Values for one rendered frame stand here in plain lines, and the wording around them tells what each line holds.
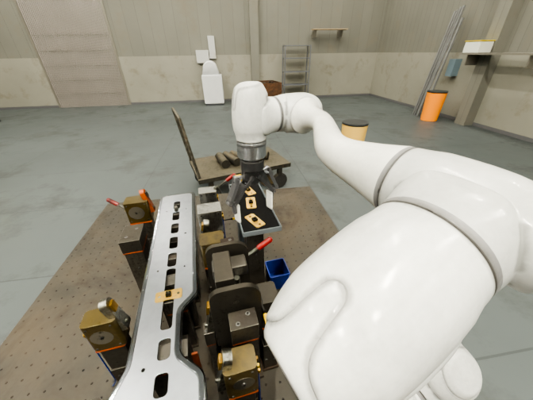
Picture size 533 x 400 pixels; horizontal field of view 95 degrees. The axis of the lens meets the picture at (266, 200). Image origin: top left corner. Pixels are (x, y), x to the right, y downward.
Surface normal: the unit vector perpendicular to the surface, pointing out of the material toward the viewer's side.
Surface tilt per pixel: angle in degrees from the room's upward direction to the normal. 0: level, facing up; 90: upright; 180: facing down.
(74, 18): 90
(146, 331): 0
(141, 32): 90
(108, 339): 90
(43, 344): 0
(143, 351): 0
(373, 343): 44
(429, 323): 53
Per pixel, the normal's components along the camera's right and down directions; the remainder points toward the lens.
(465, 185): -0.15, -0.78
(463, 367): 0.17, -0.32
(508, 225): -0.05, -0.29
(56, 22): 0.15, 0.51
